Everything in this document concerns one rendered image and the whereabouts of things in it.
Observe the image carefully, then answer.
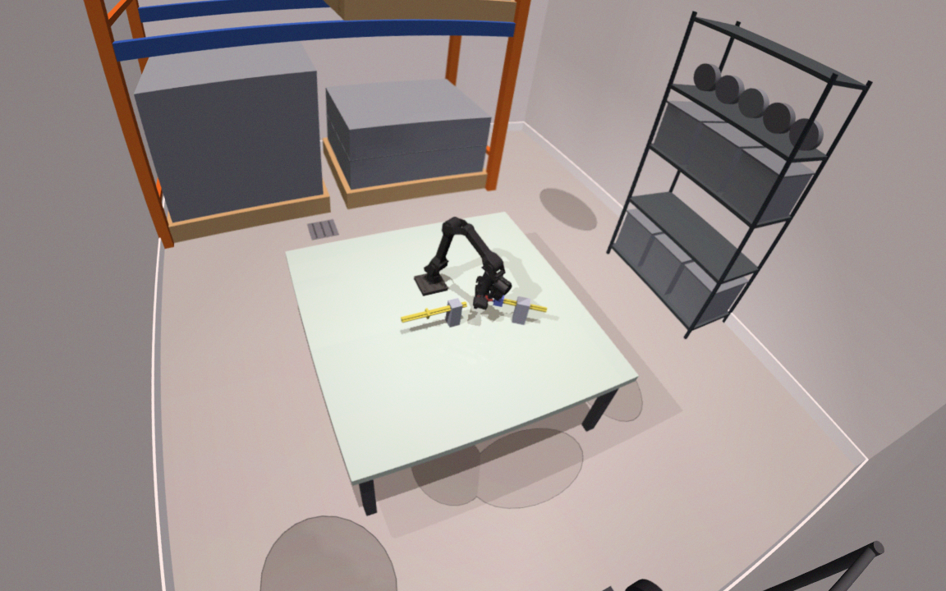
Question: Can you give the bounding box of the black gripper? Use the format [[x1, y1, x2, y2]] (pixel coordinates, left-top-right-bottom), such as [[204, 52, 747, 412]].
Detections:
[[473, 276, 493, 310]]

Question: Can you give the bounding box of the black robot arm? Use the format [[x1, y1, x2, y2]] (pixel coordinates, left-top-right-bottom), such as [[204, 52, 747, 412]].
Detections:
[[424, 217, 512, 300]]

